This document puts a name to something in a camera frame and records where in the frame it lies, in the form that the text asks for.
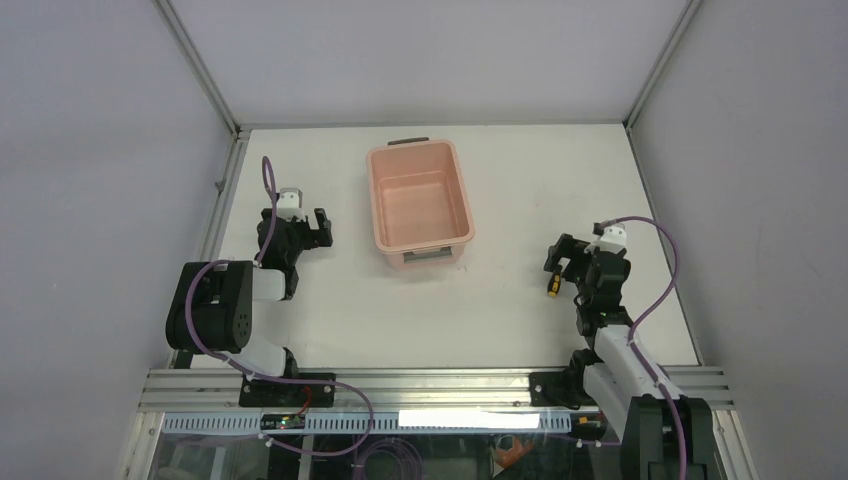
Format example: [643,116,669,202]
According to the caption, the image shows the yellow black handled screwdriver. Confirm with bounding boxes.
[547,264,563,298]

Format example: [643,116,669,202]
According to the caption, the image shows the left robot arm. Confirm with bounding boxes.
[165,208,333,406]

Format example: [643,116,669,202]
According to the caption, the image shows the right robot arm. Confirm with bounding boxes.
[530,225,720,479]

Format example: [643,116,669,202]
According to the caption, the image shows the pink plastic bin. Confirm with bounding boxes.
[366,137,475,270]

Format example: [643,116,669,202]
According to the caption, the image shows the orange object under table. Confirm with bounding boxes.
[492,434,534,469]

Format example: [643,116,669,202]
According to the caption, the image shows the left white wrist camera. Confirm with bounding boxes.
[275,188,306,221]

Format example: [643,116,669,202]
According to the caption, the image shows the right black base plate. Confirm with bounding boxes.
[528,367,597,410]

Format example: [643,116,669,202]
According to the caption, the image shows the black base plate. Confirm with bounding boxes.
[528,367,597,410]
[238,372,336,409]

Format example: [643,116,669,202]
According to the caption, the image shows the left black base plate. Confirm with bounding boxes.
[238,372,336,409]

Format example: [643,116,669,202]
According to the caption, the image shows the aluminium front rail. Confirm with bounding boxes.
[137,367,735,414]

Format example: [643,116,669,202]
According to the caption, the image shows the white slotted cable duct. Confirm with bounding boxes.
[162,410,572,436]

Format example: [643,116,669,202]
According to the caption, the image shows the aluminium left frame post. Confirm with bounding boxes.
[152,0,241,138]

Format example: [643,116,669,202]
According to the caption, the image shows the aluminium frame post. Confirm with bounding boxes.
[623,0,703,135]
[152,0,241,138]

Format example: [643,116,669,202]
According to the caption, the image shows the aluminium right frame post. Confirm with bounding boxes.
[623,0,703,135]

